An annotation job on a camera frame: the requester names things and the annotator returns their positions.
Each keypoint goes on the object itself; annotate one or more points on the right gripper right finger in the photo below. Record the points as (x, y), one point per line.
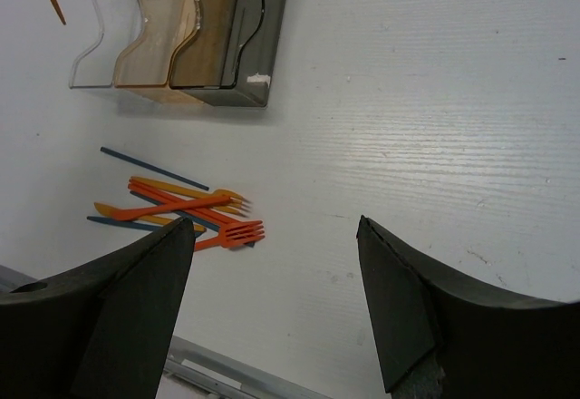
(440, 333)

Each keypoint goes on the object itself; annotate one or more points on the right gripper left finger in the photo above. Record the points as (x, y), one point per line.
(101, 330)

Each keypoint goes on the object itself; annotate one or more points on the red-orange knife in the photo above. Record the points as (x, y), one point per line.
(132, 214)

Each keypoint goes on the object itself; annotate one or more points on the blue chopstick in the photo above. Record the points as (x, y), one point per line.
(143, 164)
(233, 234)

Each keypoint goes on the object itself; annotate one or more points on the red-orange fork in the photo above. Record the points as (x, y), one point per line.
(234, 235)

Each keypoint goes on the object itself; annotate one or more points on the blue knife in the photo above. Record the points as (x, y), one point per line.
(124, 224)

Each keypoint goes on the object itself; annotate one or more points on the amber plastic container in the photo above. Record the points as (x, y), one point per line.
(144, 66)

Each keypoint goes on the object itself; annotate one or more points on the smoky grey plastic container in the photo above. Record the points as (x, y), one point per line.
(230, 57)

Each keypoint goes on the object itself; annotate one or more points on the clear plastic container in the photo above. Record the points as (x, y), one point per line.
(118, 24)

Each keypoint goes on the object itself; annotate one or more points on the aluminium table rail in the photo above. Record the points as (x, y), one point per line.
(218, 376)

